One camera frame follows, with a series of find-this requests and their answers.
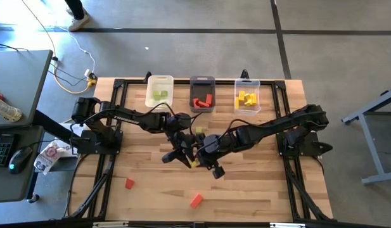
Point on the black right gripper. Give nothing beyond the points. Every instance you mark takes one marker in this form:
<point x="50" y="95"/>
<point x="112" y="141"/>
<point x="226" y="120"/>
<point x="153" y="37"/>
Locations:
<point x="214" y="149"/>

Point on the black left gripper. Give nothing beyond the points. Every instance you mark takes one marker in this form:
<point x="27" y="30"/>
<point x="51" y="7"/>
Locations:
<point x="184" y="141"/>

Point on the yellow rectangular block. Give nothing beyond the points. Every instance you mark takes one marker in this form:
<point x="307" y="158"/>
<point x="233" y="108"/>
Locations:
<point x="194" y="164"/>
<point x="254" y="99"/>
<point x="241" y="94"/>
<point x="237" y="102"/>

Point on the red arch block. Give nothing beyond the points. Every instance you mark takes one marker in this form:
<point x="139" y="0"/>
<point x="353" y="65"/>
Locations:
<point x="195" y="103"/>

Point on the red triangular block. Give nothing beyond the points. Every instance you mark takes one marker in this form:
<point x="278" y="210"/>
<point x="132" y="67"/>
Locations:
<point x="129" y="183"/>

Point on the green rectangular block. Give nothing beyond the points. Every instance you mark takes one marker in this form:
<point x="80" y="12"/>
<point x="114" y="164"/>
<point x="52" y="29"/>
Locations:
<point x="163" y="94"/>

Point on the green arch block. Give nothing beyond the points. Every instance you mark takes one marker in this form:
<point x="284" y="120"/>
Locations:
<point x="156" y="95"/>

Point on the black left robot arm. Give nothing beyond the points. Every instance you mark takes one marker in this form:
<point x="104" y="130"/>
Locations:
<point x="132" y="117"/>

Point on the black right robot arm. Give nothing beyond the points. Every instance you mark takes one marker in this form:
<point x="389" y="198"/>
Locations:
<point x="277" y="125"/>

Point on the green cube block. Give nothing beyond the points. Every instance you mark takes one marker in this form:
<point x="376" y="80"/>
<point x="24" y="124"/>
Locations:
<point x="198" y="130"/>

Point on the grey plastic bin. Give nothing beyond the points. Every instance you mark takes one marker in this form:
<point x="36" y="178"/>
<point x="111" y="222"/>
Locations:
<point x="202" y="88"/>

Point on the white plastic bin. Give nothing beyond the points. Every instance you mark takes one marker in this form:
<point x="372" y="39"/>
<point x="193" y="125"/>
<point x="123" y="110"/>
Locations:
<point x="159" y="83"/>

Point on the clear plastic bin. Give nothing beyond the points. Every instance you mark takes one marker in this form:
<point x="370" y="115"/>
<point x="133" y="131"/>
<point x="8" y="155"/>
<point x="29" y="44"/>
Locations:
<point x="247" y="84"/>

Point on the black table clamp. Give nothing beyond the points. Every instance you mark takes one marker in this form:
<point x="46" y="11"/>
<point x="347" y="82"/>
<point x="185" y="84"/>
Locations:
<point x="147" y="76"/>
<point x="244" y="74"/>

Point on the white label strip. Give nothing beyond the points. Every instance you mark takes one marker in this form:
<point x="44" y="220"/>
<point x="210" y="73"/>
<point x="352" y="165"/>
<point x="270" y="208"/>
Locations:
<point x="110" y="224"/>
<point x="287" y="225"/>

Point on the white paper sheet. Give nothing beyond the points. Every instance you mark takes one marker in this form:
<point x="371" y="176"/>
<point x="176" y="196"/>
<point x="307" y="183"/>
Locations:
<point x="66" y="149"/>

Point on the white printed snack bag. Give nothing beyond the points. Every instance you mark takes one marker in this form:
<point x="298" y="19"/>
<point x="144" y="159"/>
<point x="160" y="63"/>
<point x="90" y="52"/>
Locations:
<point x="49" y="156"/>

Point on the black desk leg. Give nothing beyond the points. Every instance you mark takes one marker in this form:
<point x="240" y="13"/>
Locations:
<point x="49" y="125"/>

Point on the black computer mouse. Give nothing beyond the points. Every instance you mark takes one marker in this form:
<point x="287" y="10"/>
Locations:
<point x="20" y="160"/>

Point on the grey metal stand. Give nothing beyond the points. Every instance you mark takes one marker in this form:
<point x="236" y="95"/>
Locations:
<point x="371" y="144"/>

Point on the person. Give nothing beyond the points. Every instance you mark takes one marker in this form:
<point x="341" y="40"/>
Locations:
<point x="77" y="22"/>

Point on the dark grey desk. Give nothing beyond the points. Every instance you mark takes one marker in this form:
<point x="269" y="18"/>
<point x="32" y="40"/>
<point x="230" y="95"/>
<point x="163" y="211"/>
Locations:
<point x="11" y="187"/>

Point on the black keyboard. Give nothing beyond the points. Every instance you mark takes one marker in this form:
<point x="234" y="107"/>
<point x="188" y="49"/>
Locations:
<point x="2" y="150"/>

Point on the cream plastic bottle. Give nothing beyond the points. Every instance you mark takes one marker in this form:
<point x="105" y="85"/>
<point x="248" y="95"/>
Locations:
<point x="6" y="110"/>

